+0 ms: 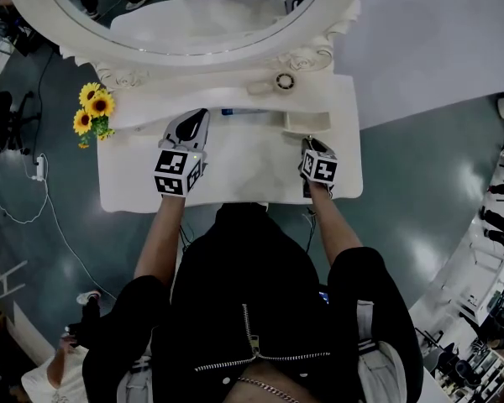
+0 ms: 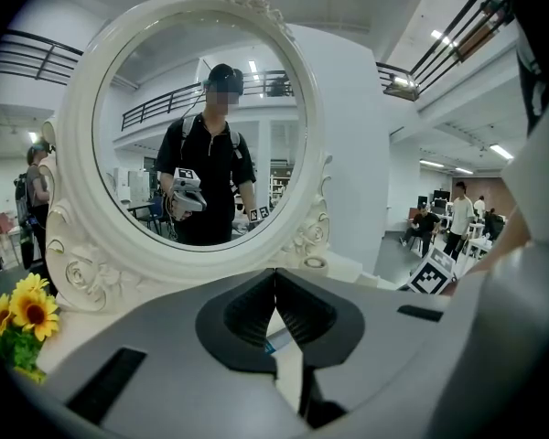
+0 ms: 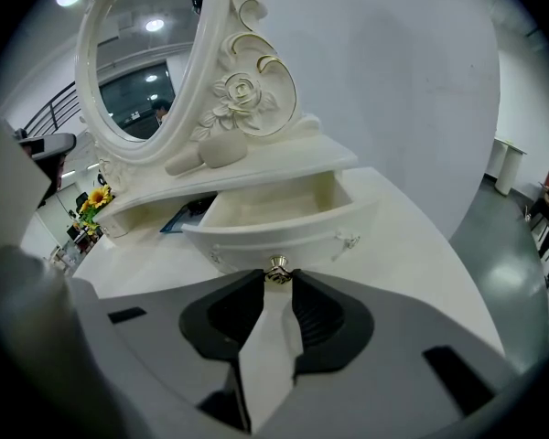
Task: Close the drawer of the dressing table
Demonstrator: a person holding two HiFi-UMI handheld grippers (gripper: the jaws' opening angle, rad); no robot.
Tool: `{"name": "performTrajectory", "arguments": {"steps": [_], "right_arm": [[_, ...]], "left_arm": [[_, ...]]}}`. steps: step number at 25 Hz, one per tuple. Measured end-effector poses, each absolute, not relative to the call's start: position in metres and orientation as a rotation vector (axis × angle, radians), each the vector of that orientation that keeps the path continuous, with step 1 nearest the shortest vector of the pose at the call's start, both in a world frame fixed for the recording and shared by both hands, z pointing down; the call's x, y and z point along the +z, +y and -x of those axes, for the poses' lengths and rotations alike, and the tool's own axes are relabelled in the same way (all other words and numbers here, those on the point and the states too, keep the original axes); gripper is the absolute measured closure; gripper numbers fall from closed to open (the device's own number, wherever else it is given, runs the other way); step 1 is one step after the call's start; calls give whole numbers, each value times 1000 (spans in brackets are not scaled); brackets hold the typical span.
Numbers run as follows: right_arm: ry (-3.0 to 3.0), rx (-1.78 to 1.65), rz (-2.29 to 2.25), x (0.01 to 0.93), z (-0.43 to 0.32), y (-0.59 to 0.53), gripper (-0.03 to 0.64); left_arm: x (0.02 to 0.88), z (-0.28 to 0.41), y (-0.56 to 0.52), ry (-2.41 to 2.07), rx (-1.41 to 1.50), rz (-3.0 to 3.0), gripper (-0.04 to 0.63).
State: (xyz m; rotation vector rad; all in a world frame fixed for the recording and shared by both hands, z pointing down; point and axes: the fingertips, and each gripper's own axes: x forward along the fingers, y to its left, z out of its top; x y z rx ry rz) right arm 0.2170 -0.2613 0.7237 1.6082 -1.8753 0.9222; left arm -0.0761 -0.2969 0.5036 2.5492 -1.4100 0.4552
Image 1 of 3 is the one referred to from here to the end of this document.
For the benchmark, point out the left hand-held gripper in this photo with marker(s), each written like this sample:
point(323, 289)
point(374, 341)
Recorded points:
point(172, 172)

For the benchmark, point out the white handheld fan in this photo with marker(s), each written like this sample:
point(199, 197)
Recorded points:
point(285, 81)

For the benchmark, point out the white power strip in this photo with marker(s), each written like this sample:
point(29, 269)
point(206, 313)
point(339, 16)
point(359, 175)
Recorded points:
point(39, 167)

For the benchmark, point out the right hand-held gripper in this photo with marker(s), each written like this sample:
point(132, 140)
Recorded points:
point(321, 168)

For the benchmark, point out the person's right forearm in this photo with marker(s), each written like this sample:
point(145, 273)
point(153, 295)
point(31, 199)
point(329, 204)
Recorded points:
point(334, 225)

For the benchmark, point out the person's black jacket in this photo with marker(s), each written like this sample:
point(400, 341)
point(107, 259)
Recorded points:
point(243, 292)

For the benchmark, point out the oval white-framed mirror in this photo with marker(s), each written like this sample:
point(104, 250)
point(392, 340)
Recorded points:
point(109, 44)

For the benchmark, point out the yellow sunflower bouquet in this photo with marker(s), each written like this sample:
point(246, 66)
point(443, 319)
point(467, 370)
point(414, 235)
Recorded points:
point(96, 105)

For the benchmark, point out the blue-capped white tube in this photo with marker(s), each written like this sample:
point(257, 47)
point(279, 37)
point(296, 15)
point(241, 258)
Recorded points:
point(229, 111)

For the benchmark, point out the white dressing table drawer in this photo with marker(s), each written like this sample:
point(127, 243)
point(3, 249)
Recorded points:
point(306, 122)

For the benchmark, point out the white dressing table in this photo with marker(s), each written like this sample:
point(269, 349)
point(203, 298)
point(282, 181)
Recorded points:
point(252, 170)

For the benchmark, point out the white cluttered shelf unit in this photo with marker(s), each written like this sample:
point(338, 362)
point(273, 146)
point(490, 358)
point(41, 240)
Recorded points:
point(483, 309)

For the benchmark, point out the black office chair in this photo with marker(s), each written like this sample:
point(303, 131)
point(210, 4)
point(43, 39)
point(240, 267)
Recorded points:
point(0, 120)

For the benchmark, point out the person's left forearm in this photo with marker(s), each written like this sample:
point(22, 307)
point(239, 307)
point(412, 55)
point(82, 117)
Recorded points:
point(159, 242)

